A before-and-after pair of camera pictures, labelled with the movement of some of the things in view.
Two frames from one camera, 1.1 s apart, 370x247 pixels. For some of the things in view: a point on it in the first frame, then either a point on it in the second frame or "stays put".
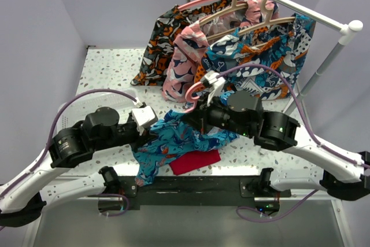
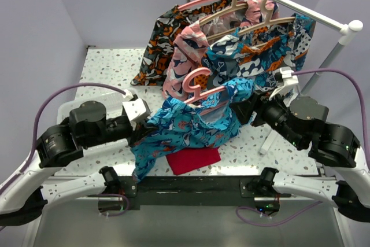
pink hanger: x=191 y=101 → x=195 y=88
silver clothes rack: x=346 y=29 stays put
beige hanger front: x=267 y=8 stays put
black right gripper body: x=217 y=114 → x=272 y=112
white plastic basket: x=77 y=108 stays put
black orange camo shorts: x=170 y=22 stays put
